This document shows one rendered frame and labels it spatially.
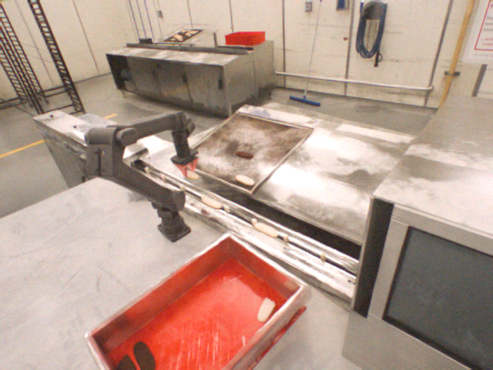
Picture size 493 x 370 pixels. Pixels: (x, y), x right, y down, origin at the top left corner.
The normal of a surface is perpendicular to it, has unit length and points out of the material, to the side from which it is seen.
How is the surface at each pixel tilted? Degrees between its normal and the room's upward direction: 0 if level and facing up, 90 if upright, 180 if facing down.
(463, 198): 0
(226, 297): 0
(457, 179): 0
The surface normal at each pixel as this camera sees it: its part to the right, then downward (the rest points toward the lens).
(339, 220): -0.20, -0.73
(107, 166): -0.23, 0.09
